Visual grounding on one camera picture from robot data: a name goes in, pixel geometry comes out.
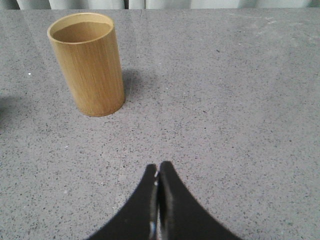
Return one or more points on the bamboo cylindrical holder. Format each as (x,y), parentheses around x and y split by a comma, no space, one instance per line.
(86,48)

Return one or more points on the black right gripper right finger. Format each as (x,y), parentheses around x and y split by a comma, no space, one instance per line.
(181,216)

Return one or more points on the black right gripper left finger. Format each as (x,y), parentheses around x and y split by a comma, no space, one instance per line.
(138,217)

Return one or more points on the grey-white curtain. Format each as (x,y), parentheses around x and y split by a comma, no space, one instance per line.
(152,4)

